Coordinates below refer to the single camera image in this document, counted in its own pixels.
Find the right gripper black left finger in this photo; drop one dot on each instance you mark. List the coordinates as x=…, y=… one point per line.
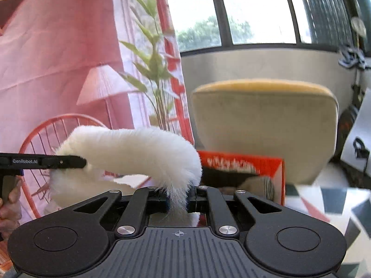
x=76, y=239

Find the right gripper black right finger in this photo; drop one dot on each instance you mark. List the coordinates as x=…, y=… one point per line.
x=247, y=236

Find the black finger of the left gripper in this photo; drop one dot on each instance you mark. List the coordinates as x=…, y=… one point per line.
x=63, y=162

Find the red strawberry cardboard box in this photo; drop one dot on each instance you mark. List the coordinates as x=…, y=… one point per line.
x=274, y=168

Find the white fluffy fur item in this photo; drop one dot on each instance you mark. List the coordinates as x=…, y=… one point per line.
x=172, y=163

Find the grey knitted sock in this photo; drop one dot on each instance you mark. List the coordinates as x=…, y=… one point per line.
x=260, y=186

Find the black sock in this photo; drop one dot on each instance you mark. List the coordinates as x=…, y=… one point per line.
x=218, y=179

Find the person's left hand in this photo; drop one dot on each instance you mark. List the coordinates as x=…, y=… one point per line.
x=11, y=212

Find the geometric patterned tablecloth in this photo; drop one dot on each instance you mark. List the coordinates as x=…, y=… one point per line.
x=330, y=199

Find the pink printed backdrop curtain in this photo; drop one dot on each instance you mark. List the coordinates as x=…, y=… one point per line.
x=115, y=61

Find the beige upholstered chair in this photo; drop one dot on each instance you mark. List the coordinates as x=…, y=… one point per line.
x=291, y=120

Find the black exercise bike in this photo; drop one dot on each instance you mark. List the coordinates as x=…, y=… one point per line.
x=352, y=59

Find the white board with strap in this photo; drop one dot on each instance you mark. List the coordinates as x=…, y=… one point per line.
x=356, y=151

